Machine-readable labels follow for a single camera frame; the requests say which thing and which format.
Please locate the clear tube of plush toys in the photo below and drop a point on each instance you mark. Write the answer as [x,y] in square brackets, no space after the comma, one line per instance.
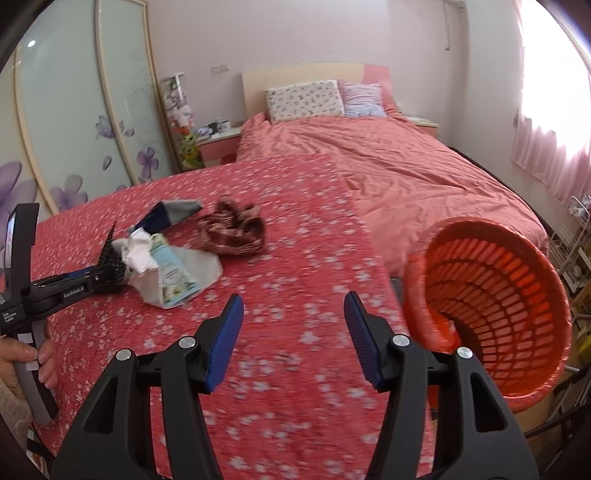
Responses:
[178,106]

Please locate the white floral pillow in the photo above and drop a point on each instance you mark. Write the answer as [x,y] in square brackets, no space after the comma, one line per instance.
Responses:
[304,99]

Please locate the white wall switch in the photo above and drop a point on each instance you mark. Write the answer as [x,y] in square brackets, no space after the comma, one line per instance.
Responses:
[220,69]

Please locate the green yellow plush toy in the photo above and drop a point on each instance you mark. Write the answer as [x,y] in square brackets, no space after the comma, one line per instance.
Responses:
[190,147]

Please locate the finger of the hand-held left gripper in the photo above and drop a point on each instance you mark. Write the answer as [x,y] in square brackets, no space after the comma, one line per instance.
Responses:
[23,244]
[69,290]

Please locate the red floral tablecloth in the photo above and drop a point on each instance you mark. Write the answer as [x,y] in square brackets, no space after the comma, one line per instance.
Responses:
[300,221]

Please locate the beige pink headboard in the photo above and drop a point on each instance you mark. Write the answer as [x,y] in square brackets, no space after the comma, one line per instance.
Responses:
[300,74]

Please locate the black dotted mesh piece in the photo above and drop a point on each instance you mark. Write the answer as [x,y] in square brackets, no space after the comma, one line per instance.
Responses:
[113,270]

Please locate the pink white nightstand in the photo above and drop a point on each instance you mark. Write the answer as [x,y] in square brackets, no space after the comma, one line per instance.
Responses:
[427,125]
[217,154]

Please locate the glass wardrobe with flower print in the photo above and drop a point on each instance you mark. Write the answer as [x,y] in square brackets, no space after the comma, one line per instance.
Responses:
[69,115]

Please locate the pink curtain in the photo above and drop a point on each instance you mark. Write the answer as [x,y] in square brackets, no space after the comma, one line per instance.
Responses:
[545,152]

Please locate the red plaid cloth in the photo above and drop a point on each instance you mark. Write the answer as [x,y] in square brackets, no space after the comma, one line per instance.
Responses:
[231,230]

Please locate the light blue wipes packet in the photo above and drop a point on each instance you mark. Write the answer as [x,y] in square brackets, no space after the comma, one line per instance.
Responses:
[178,277]

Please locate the person's left forearm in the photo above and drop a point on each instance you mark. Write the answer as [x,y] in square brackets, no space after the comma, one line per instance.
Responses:
[11,415]

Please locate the orange plastic basket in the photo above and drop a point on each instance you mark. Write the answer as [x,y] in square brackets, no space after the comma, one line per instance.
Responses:
[508,286]

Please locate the person's left hand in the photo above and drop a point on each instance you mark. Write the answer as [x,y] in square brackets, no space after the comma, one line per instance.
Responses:
[14,353]

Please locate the white mug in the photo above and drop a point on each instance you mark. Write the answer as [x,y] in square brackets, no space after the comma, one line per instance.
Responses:
[225,125]

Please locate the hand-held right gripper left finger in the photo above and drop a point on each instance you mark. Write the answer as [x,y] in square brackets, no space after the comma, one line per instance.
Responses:
[226,341]

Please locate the pink striped pillow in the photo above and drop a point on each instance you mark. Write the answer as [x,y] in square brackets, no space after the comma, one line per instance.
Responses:
[362,99]

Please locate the bed with coral duvet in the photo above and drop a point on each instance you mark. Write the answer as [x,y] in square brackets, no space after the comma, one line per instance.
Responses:
[415,161]

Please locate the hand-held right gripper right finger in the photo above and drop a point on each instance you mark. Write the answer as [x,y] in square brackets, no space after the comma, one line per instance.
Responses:
[362,341]

